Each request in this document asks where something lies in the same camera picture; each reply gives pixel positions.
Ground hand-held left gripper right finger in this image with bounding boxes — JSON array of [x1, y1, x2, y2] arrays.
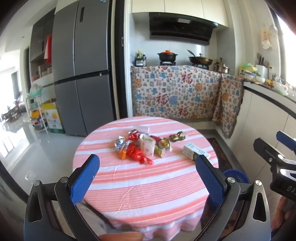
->
[[195, 154, 271, 241]]

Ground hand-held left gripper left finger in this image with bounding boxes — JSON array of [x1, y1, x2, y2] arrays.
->
[[24, 153, 102, 241]]

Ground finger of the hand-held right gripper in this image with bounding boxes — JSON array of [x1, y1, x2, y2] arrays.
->
[[276, 131, 296, 151], [253, 138, 285, 163]]

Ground blue plastic basket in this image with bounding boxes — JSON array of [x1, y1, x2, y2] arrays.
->
[[222, 169, 250, 186]]

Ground white paper box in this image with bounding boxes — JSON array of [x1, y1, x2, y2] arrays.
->
[[139, 134, 156, 157]]

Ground person's right hand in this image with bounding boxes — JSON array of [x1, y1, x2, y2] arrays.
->
[[271, 196, 296, 234]]

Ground person's left hand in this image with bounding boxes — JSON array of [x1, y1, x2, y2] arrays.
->
[[99, 231, 144, 241]]

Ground green white milk carton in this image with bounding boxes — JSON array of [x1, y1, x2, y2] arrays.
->
[[182, 142, 211, 161]]

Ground white counter cabinet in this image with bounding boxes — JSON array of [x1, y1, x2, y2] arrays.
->
[[231, 81, 296, 186]]

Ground silver foil wrapper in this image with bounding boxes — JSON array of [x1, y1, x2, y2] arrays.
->
[[115, 136, 130, 152]]

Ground crumpled gold wrapper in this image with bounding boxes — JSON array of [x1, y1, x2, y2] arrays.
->
[[169, 131, 186, 142]]

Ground white yellow snack packet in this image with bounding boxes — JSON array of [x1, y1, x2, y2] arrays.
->
[[159, 138, 173, 151]]

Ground bright red snack wrapper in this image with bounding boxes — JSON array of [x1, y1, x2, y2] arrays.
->
[[126, 142, 154, 165]]

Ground small printed cloth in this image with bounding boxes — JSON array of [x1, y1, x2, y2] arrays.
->
[[211, 74, 245, 139]]

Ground round table pink striped cloth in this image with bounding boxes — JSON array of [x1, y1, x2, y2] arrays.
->
[[72, 116, 219, 233]]

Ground crushed red can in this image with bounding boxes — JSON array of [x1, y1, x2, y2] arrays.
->
[[128, 130, 142, 141]]

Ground yellow cardboard box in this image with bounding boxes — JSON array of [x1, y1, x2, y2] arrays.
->
[[41, 102, 65, 134]]

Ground white utensil holder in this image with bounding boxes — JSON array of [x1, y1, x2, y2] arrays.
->
[[255, 53, 271, 79]]

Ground green yellow packages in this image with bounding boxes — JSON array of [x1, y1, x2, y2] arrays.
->
[[239, 62, 258, 80]]

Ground green white shelf rack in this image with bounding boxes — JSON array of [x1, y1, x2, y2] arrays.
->
[[25, 85, 50, 134]]

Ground steel pot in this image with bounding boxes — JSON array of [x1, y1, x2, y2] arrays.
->
[[213, 61, 233, 75]]

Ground large printed cloth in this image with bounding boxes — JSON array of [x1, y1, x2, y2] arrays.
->
[[130, 65, 223, 122]]

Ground dark dining furniture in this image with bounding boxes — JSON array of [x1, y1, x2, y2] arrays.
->
[[1, 104, 21, 122]]

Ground grey refrigerator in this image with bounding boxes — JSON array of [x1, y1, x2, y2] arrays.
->
[[52, 0, 116, 137]]

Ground dark wok with lid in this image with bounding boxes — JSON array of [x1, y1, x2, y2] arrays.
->
[[187, 49, 213, 66]]

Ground black pot orange lid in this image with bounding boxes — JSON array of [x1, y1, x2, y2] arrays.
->
[[157, 49, 178, 62]]

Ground seasoning bottle rack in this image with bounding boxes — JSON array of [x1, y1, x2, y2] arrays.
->
[[134, 49, 148, 67]]

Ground red hanging bag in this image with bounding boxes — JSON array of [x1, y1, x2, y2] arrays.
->
[[45, 35, 52, 64]]

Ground black range hood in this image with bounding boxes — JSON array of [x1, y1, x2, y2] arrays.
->
[[149, 12, 219, 45]]

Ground white upper cabinets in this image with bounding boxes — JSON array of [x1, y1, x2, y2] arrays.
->
[[131, 0, 229, 28]]

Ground hanging wall bag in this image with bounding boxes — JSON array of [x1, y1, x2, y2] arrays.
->
[[261, 24, 278, 49]]

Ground grey wall cabinet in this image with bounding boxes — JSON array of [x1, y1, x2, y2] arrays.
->
[[29, 9, 56, 86]]

